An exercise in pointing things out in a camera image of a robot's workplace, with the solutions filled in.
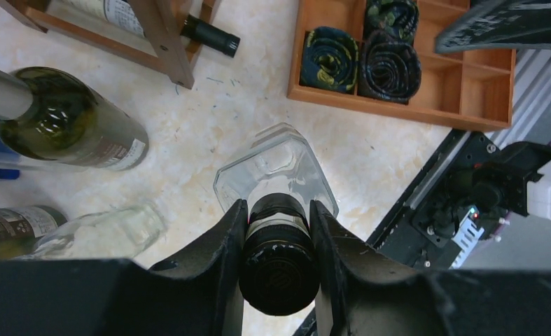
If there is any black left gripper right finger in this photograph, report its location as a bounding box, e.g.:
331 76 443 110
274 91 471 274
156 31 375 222
309 201 551 335

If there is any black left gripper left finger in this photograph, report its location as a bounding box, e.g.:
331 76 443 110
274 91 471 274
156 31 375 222
0 199 248 335

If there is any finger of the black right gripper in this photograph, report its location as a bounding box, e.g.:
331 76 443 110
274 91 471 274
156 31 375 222
434 1 551 54

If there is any clear whisky bottle black label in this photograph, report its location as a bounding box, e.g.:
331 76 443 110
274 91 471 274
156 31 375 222
213 122 339 316

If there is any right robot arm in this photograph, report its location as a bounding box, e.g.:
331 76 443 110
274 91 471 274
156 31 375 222
435 1 551 220

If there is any clear empty glass bottle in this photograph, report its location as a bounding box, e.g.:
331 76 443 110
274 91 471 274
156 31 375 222
18 202 167 260

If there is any green wine bottle dark label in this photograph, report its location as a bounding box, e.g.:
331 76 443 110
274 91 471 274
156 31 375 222
0 205 67 260

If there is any green wine bottle grey capsule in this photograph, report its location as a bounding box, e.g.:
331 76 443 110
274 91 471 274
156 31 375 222
0 66 150 172

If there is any wooden wine rack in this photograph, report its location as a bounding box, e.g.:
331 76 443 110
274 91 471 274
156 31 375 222
0 0 219 89

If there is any wooden compartment tray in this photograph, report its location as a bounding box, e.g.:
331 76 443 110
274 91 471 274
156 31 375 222
287 0 516 132

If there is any rolled green patterned tie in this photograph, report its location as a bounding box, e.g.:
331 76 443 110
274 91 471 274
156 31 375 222
363 0 419 44

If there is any rolled dark striped tie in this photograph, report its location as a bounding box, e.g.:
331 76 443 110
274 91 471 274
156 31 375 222
357 29 422 105

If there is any rolled dark patterned tie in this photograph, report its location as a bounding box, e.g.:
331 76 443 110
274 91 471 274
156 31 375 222
300 26 359 94

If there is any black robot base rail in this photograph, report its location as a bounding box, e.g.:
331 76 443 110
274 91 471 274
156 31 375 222
293 129 551 336

